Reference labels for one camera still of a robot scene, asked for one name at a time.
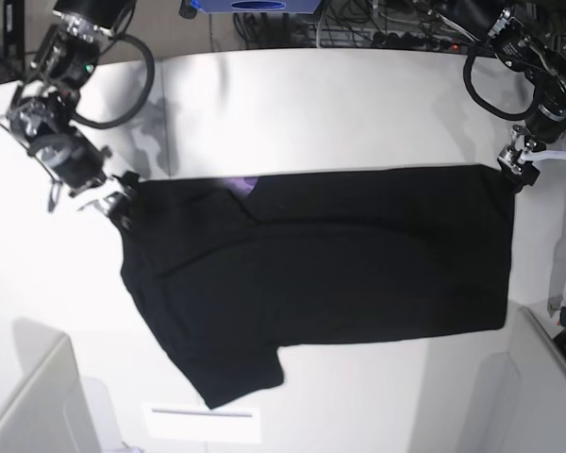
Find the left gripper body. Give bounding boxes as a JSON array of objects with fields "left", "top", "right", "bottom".
[{"left": 497, "top": 125, "right": 547, "bottom": 186}]

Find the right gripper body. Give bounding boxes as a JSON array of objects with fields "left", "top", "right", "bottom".
[{"left": 25, "top": 126, "right": 108, "bottom": 197}]

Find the black T-shirt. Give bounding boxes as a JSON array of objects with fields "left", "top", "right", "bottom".
[{"left": 115, "top": 165, "right": 515, "bottom": 409}]

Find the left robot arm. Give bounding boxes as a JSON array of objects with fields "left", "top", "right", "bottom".
[{"left": 430, "top": 1, "right": 566, "bottom": 193}]

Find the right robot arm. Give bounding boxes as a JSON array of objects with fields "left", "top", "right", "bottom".
[{"left": 5, "top": 1, "right": 156, "bottom": 219}]

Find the black power strip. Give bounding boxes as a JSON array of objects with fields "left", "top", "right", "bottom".
[{"left": 371, "top": 32, "right": 461, "bottom": 53}]

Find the blue box with oval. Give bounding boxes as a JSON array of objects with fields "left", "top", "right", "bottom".
[{"left": 191, "top": 0, "right": 321, "bottom": 14}]

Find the white divider panel left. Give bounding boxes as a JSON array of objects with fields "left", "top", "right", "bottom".
[{"left": 0, "top": 333, "right": 101, "bottom": 453}]

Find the white divider panel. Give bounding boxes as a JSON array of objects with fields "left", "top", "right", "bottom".
[
  {"left": 504, "top": 308, "right": 566, "bottom": 452},
  {"left": 0, "top": 333, "right": 101, "bottom": 453}
]

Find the white label plate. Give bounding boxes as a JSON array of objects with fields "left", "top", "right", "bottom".
[{"left": 141, "top": 402, "right": 262, "bottom": 444}]

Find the white divider panel right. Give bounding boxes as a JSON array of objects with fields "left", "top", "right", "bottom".
[{"left": 504, "top": 308, "right": 566, "bottom": 452}]

